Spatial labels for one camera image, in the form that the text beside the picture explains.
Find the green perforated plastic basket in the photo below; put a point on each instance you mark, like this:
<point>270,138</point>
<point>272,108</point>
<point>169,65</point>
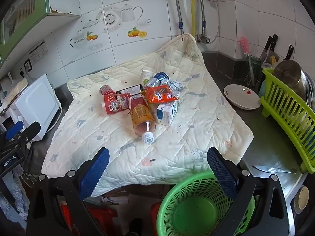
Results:
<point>194,209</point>

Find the plastic bottle with orange label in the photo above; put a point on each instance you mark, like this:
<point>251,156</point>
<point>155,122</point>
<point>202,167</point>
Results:
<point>140,113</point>

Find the steel spoon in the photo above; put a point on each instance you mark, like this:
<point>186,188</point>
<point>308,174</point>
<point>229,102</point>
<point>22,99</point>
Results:
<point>270,169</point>

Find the wall socket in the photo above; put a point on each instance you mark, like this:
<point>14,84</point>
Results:
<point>27,65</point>

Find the green wall cabinet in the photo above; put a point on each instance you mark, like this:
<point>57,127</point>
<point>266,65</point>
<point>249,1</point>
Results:
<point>24,12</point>

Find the red plastic stool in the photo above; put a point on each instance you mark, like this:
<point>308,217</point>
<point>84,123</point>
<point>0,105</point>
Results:
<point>103,213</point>

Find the silver wrapper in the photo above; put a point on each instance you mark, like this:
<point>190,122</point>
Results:
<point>176,85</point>

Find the white paper cup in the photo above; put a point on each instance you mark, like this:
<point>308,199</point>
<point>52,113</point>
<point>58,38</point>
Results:
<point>146,75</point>

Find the black packet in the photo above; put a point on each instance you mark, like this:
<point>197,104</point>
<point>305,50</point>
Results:
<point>129,89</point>

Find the pink bottle brush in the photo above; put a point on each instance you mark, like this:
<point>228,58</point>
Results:
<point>244,44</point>

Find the white microwave oven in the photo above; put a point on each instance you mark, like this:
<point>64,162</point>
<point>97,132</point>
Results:
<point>37,103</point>

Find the cream quilted printed blanket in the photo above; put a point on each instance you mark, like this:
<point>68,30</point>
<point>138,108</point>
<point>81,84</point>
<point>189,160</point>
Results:
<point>172,140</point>

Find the steel pot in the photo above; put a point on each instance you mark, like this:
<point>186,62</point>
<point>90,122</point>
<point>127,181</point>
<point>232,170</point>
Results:
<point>290,75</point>

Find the beige cup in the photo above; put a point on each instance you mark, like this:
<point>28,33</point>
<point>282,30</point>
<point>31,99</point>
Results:
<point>302,199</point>

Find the red cartoon print snack cup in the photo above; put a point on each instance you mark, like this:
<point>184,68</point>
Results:
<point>115,104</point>

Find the grey patterned cloth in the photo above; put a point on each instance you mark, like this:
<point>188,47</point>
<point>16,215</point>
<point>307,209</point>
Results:
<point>18,196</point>

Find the metal water valve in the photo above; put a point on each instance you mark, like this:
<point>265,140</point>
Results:
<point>203,38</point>

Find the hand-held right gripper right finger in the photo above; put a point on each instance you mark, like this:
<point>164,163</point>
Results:
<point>221,172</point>

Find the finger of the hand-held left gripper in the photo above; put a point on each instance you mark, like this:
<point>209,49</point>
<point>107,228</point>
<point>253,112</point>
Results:
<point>13,130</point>
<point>30,129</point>

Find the lime green dish rack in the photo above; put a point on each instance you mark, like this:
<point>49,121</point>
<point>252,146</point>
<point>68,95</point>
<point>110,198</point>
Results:
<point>283,113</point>

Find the wall label sticker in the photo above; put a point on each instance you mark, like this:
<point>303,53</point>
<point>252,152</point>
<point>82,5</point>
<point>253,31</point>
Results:
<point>39,51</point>

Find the beige box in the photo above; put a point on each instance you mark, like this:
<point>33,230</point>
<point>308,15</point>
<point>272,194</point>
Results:
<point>18,88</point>

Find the red drink can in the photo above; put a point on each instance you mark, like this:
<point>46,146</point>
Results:
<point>105,89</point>

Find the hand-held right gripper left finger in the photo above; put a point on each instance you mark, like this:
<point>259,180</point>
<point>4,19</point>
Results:
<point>94,174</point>

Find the white and blue carton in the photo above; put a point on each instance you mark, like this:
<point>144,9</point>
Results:
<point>167,114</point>

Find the white shallow bowl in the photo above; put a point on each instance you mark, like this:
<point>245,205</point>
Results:
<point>240,98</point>

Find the glass jar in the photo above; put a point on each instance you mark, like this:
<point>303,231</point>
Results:
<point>254,68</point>

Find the orange snack bag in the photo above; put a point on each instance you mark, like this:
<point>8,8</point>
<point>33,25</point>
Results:
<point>158,95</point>

